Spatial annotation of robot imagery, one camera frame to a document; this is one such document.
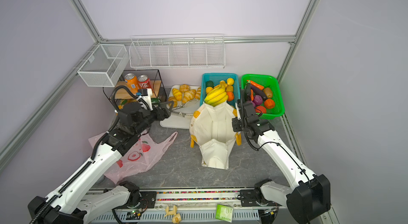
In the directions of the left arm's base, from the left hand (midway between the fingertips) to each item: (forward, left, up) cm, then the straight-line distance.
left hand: (169, 105), depth 72 cm
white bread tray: (+11, -1, -26) cm, 29 cm away
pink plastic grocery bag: (-11, +19, -29) cm, 36 cm away
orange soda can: (+22, +24, -5) cm, 33 cm away
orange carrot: (+35, -55, -26) cm, 70 cm away
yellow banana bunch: (+21, -25, -20) cm, 38 cm away
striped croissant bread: (+33, +3, -29) cm, 44 cm away
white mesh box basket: (+39, +46, -7) cm, 61 cm away
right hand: (-2, -33, -13) cm, 36 cm away
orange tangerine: (+25, -34, -25) cm, 49 cm away
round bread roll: (+37, -2, -27) cm, 46 cm away
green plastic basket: (+37, -63, -24) cm, 77 cm away
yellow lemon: (+38, -36, -23) cm, 57 cm away
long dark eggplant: (+30, -55, -27) cm, 68 cm away
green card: (-40, -22, -28) cm, 54 cm away
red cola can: (+21, +17, -4) cm, 27 cm away
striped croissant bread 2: (+30, -5, -27) cm, 41 cm away
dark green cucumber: (+29, -47, -24) cm, 60 cm away
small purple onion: (+21, -52, -25) cm, 62 cm away
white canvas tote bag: (+4, -19, -30) cm, 36 cm away
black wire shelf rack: (+35, +44, -28) cm, 63 cm away
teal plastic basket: (+43, -26, -24) cm, 56 cm away
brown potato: (+28, -61, -26) cm, 72 cm away
